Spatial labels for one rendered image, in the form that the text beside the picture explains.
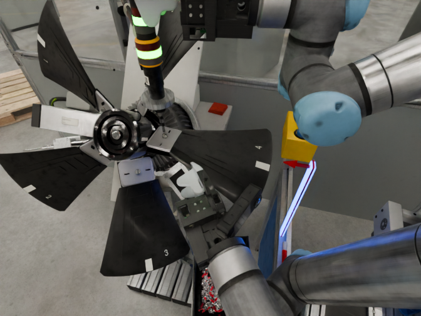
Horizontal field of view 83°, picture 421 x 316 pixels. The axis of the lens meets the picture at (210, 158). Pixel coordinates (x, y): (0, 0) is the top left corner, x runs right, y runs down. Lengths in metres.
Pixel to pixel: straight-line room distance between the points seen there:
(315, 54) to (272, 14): 0.09
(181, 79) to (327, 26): 0.51
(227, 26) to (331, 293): 0.42
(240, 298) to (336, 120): 0.26
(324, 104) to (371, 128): 1.13
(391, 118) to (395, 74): 1.08
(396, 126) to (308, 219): 0.87
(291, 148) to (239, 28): 0.49
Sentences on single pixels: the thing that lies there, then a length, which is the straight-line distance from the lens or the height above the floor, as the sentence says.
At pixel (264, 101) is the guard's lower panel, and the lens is 1.30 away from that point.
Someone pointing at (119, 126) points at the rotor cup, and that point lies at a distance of 0.59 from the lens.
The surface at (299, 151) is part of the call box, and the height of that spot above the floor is 1.03.
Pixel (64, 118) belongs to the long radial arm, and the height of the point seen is 1.12.
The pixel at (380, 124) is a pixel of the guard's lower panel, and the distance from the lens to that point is 1.44.
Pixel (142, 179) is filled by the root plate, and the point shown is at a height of 1.09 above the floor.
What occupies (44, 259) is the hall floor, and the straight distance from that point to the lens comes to 2.00.
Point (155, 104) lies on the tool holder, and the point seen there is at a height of 1.31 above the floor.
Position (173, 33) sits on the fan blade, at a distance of 0.61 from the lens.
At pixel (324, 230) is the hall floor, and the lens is 1.94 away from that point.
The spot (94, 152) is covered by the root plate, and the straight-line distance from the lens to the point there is 0.69.
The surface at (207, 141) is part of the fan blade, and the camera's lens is 0.58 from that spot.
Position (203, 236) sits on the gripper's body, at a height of 1.19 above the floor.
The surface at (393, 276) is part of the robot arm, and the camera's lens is 0.31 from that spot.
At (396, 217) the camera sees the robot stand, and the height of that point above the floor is 0.99.
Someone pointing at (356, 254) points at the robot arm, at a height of 1.30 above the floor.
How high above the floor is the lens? 1.58
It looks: 46 degrees down
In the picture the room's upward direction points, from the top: straight up
